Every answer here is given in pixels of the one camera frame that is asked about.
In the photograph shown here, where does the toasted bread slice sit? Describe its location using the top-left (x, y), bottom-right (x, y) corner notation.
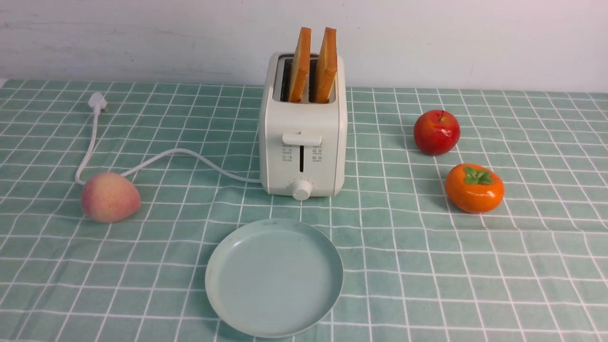
top-left (287, 27), bottom-right (312, 103)
top-left (314, 27), bottom-right (337, 103)

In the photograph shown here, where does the white two-slot toaster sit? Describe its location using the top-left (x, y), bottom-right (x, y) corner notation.
top-left (258, 52), bottom-right (348, 201)

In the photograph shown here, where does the light green round plate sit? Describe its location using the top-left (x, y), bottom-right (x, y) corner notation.
top-left (205, 218), bottom-right (344, 339)

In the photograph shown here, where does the red apple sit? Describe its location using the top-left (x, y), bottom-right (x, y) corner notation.
top-left (413, 110), bottom-right (461, 156)

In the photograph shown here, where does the green checkered tablecloth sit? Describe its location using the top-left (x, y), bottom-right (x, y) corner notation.
top-left (0, 80), bottom-right (608, 342)

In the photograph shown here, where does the orange persimmon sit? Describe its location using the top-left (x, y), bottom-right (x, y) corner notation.
top-left (445, 164), bottom-right (504, 214)

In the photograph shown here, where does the pink peach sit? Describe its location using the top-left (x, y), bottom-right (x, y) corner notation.
top-left (81, 172), bottom-right (141, 223)

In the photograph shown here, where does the white toaster power cord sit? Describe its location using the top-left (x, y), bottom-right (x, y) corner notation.
top-left (75, 92), bottom-right (262, 186)

